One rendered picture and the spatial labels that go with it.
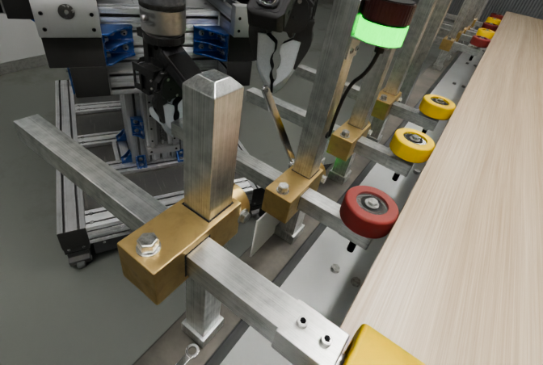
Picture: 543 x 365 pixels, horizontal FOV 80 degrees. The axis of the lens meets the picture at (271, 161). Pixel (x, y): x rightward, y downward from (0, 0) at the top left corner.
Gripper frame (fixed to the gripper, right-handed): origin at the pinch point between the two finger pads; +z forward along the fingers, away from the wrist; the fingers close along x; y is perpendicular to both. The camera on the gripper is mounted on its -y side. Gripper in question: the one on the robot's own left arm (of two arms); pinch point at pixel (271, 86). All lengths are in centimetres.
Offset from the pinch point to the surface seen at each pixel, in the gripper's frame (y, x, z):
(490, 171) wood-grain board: 10.8, -41.4, 10.8
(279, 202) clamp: -8.7, -5.8, 14.9
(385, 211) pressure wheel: -9.0, -21.2, 10.3
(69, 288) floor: 4, 65, 101
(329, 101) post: -2.2, -9.1, -0.9
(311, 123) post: -1.6, -7.4, 3.7
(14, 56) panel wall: 139, 221, 90
